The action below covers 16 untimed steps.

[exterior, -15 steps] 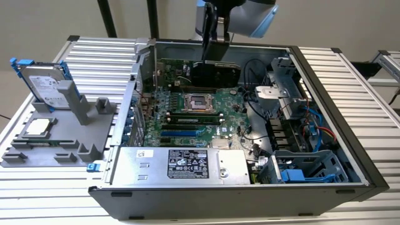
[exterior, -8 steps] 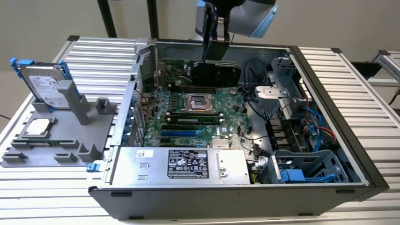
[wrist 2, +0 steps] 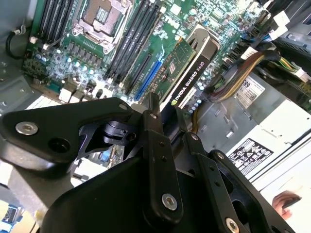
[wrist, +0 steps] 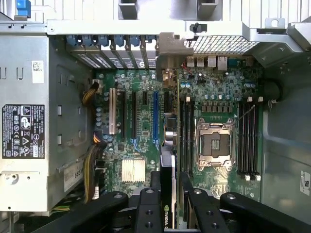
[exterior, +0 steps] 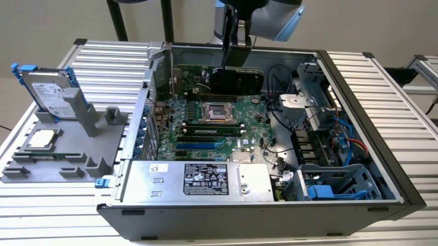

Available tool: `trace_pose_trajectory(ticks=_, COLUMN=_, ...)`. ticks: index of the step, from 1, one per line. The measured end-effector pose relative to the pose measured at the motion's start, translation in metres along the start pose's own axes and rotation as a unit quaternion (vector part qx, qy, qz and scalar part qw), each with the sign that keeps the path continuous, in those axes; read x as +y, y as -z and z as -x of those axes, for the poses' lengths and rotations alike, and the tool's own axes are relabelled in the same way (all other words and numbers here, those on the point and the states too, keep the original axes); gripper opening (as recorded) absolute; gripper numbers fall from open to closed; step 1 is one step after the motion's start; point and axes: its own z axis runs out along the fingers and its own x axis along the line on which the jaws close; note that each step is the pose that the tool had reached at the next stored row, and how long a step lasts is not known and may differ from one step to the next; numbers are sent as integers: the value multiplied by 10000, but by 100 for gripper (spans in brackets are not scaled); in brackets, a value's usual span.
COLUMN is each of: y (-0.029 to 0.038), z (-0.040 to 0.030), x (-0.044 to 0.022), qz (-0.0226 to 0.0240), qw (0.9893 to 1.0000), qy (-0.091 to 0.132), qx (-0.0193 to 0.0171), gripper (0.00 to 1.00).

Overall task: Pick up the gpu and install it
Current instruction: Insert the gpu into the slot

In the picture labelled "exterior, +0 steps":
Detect CPU socket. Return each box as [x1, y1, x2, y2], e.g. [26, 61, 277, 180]
[201, 102, 237, 122]

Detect black expansion slot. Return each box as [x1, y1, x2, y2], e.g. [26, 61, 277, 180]
[177, 135, 224, 143]

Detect blue wire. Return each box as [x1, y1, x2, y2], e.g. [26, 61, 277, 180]
[330, 115, 356, 167]

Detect small silver heat sink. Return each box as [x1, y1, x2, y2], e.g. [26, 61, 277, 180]
[232, 152, 254, 162]

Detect blue disk carrier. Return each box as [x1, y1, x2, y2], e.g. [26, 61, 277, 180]
[308, 184, 336, 200]

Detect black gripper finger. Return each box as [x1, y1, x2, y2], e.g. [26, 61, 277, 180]
[238, 19, 254, 49]
[222, 5, 252, 68]

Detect blue expansion slot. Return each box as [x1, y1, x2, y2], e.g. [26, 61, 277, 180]
[176, 142, 221, 152]

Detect silver power supply unit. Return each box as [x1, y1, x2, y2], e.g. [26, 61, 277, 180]
[122, 160, 277, 203]

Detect green graphics card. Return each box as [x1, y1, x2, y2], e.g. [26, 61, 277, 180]
[169, 47, 265, 96]

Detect black stand pole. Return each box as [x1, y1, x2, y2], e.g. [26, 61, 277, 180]
[106, 0, 130, 42]
[161, 0, 176, 43]

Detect grey parts rack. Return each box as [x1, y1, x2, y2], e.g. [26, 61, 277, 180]
[0, 88, 131, 184]

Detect red wire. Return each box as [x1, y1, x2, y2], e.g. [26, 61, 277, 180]
[346, 137, 370, 156]

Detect silver CPU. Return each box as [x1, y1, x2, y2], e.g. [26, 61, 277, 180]
[26, 129, 58, 149]

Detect blue case latch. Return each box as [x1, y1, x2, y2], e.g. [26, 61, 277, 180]
[95, 176, 113, 189]

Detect metal drive cage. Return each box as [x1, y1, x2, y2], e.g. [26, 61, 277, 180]
[280, 63, 344, 131]

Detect open grey PC case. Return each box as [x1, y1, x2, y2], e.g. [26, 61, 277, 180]
[97, 40, 428, 241]

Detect grey plastic disk bay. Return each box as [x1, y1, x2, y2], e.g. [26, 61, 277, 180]
[284, 163, 382, 202]

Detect hard disk in blue carrier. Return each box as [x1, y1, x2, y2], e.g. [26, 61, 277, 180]
[11, 63, 81, 121]

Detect green motherboard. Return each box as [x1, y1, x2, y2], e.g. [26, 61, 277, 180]
[155, 92, 276, 162]

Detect black wire loop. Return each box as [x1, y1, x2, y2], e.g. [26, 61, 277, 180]
[265, 64, 296, 98]

